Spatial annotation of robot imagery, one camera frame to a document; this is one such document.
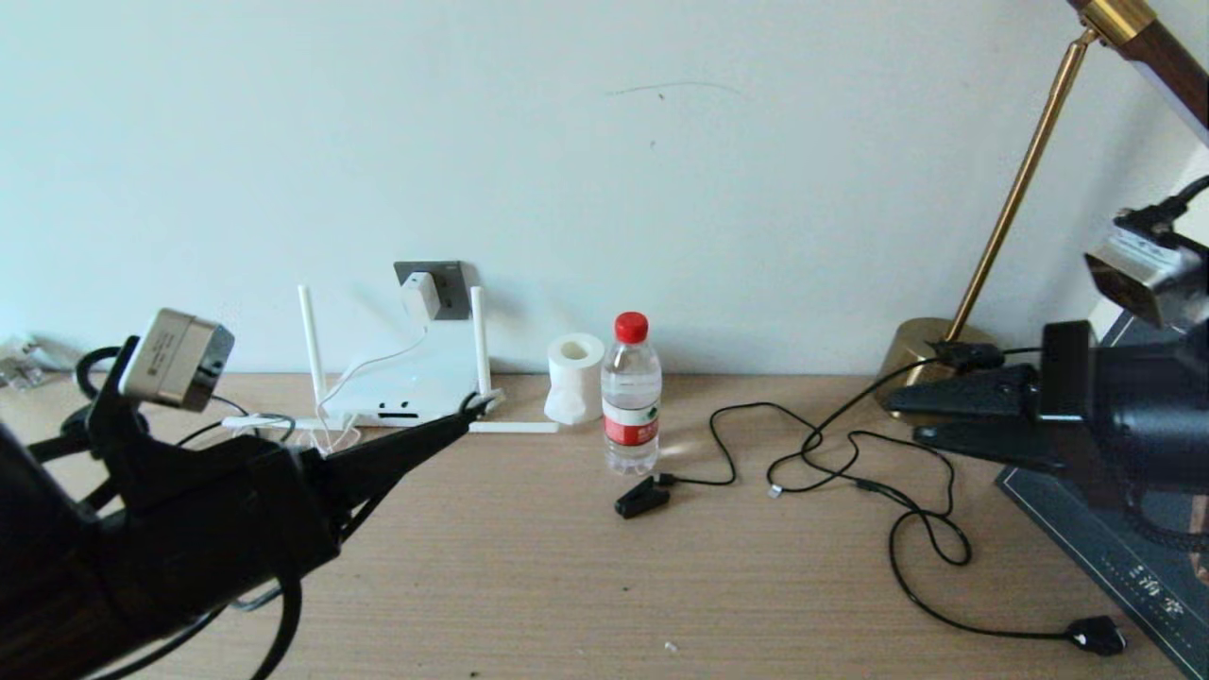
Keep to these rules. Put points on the water bottle with red cap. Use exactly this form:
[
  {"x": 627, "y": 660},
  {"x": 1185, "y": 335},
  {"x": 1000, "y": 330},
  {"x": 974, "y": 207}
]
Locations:
[{"x": 631, "y": 397}]

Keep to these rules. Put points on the brass desk lamp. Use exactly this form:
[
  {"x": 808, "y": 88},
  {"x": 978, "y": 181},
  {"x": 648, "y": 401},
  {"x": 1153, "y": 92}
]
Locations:
[{"x": 921, "y": 340}]

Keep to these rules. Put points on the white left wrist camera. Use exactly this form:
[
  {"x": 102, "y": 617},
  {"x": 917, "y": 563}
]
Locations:
[{"x": 175, "y": 361}]

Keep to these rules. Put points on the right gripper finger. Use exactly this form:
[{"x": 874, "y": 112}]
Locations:
[
  {"x": 963, "y": 392},
  {"x": 992, "y": 444}
]

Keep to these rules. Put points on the clear plastic object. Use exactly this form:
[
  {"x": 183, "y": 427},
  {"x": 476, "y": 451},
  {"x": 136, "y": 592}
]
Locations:
[{"x": 21, "y": 364}]

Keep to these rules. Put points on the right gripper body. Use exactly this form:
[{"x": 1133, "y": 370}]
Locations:
[{"x": 1067, "y": 378}]

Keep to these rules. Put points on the white router with antennas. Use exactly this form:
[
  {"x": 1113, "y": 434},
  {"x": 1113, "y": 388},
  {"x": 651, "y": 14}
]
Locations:
[{"x": 406, "y": 392}]

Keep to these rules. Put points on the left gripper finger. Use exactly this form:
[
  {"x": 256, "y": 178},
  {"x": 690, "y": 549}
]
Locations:
[
  {"x": 378, "y": 477},
  {"x": 397, "y": 439}
]

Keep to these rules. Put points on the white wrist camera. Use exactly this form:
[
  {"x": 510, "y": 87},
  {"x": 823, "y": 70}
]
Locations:
[
  {"x": 1143, "y": 274},
  {"x": 175, "y": 361}
]

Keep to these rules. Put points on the grey wall socket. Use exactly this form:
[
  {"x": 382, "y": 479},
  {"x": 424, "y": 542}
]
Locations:
[{"x": 455, "y": 283}]

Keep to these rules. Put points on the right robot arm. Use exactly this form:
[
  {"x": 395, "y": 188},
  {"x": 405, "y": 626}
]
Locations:
[{"x": 1152, "y": 416}]

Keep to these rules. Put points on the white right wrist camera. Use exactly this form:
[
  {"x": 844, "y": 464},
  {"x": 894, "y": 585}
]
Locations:
[{"x": 1143, "y": 274}]

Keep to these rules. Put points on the black inline adapter box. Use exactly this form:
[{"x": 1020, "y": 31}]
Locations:
[{"x": 978, "y": 356}]

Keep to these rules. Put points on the white toilet paper roll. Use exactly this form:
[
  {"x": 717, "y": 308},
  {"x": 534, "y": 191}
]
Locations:
[{"x": 574, "y": 387}]

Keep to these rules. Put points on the dark teal gift bag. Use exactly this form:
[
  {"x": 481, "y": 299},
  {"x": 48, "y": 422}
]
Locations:
[{"x": 1077, "y": 538}]

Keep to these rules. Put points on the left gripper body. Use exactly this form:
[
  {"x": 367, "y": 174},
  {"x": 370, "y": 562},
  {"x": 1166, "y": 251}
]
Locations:
[{"x": 217, "y": 519}]

